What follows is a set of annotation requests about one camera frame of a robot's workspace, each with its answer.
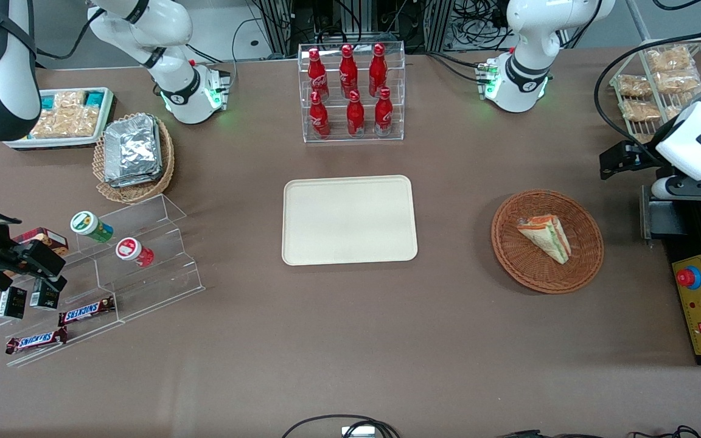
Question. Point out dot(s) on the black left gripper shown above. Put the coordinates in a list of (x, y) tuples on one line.
[(635, 157)]

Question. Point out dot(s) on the triangle sandwich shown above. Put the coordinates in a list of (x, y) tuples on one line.
[(548, 238)]

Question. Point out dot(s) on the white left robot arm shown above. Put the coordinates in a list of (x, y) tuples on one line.
[(527, 67)]

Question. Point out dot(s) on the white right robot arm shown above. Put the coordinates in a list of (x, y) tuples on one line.
[(180, 91)]

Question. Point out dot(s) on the brown round wicker basket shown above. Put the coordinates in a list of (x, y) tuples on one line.
[(527, 267)]

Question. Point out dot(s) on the tan oval wicker basket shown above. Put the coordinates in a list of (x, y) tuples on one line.
[(131, 193)]

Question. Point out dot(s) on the white rectangular snack tray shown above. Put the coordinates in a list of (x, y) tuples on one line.
[(22, 143)]

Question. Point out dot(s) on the cream plastic serving tray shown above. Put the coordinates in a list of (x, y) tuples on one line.
[(350, 220)]

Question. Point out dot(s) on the small black box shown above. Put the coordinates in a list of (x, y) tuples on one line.
[(44, 297), (12, 303)]

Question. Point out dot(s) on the clear bag of fried snacks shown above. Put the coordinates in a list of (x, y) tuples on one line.
[(678, 83), (633, 86), (670, 59), (673, 112), (646, 139), (639, 110)]

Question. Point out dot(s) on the brown red chocolate box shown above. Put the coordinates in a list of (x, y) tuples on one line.
[(46, 238)]

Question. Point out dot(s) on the brown snickers bar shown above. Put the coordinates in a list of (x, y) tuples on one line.
[(35, 340), (86, 311)]

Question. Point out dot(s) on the green snack can white lid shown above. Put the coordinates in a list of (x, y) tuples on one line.
[(90, 226)]

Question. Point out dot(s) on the black machine housing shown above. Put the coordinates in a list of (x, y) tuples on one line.
[(676, 243)]

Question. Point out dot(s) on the red snack can white lid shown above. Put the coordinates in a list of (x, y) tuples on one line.
[(132, 252)]

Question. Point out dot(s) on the clear acrylic stepped stand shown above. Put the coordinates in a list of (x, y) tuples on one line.
[(156, 267)]

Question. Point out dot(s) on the red emergency stop button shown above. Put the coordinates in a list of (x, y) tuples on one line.
[(687, 277)]

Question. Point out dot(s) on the silver foil packet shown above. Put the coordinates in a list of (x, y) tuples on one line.
[(143, 181), (131, 146)]

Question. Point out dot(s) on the beige snack bag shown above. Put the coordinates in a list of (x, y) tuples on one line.
[(69, 100), (64, 125)]

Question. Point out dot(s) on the teal snack packet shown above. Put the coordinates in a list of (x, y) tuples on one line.
[(48, 102), (95, 98)]

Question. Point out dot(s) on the red cola bottle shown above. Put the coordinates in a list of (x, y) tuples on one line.
[(319, 118), (355, 117), (378, 70), (317, 76), (348, 70), (383, 114)]

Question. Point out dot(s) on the clear acrylic bottle rack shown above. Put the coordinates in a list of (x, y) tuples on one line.
[(333, 135)]

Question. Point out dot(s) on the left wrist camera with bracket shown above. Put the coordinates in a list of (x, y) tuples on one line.
[(691, 190)]

